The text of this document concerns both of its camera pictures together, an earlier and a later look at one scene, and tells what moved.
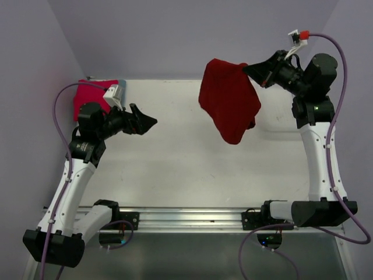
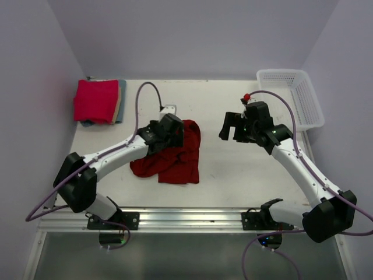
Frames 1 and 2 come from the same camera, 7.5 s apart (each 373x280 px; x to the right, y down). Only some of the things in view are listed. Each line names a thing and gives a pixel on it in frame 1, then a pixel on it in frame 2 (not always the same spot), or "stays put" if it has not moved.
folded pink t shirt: x=91 y=91 stays put
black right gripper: x=266 y=72 -> x=231 y=119
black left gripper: x=135 y=122 -> x=176 y=139
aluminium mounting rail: x=192 y=220 stays put
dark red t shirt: x=228 y=95 -> x=178 y=164
